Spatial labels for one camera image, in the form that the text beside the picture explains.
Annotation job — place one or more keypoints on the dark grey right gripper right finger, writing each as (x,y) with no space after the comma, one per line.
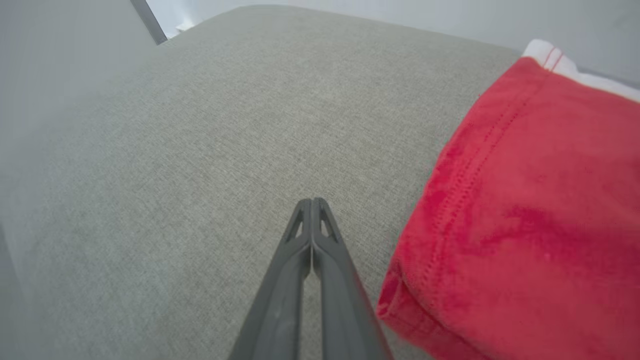
(345,305)

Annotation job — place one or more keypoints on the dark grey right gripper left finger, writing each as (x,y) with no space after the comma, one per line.
(280,300)

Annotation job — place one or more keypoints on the red shorts with white stripe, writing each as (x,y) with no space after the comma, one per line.
(540,225)

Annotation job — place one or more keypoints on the white and black baseboard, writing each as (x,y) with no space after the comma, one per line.
(150,22)

